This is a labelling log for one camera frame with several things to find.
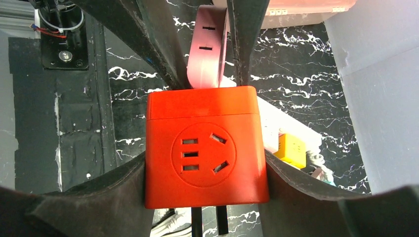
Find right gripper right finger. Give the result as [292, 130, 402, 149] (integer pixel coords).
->
[258, 152, 419, 237]

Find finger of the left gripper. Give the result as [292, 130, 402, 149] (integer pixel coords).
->
[226, 0, 270, 86]
[74, 0, 191, 90]

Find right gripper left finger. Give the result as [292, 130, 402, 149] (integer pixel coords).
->
[0, 153, 154, 237]

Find pink plastic storage box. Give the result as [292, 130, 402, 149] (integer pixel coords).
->
[212, 0, 357, 30]

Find pink cube plug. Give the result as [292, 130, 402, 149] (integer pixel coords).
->
[187, 5, 228, 89]

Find red cube socket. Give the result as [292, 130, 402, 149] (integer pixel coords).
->
[145, 86, 270, 209]

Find white power strip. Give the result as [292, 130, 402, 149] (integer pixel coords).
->
[257, 96, 322, 153]

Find yellow cube plug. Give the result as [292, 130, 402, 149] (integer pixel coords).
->
[273, 134, 306, 169]

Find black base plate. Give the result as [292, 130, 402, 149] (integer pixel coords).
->
[7, 0, 118, 194]

